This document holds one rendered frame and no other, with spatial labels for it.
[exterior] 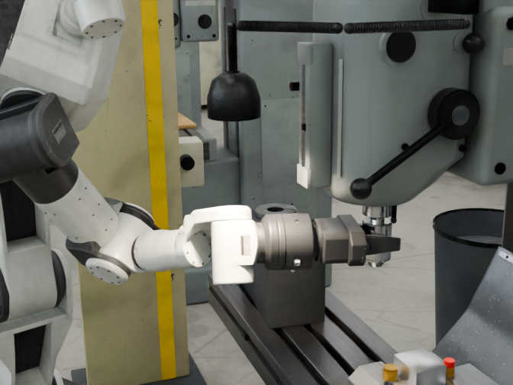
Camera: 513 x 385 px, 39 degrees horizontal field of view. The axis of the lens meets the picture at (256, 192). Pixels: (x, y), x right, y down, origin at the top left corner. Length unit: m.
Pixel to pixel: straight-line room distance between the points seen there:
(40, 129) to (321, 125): 0.40
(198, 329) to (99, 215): 2.43
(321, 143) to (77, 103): 0.39
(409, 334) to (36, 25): 2.75
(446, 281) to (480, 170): 2.09
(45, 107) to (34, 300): 0.60
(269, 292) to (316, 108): 0.52
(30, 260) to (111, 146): 1.25
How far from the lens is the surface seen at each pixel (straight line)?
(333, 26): 0.90
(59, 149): 1.12
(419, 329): 3.67
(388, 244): 1.15
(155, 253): 1.23
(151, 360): 3.12
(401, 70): 1.02
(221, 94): 0.96
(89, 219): 1.23
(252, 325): 1.51
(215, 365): 3.32
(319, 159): 1.07
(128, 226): 1.29
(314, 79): 1.05
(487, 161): 1.10
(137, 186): 2.83
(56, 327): 1.69
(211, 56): 9.50
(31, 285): 1.60
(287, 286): 1.46
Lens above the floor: 1.64
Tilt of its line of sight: 16 degrees down
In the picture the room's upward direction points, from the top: 1 degrees counter-clockwise
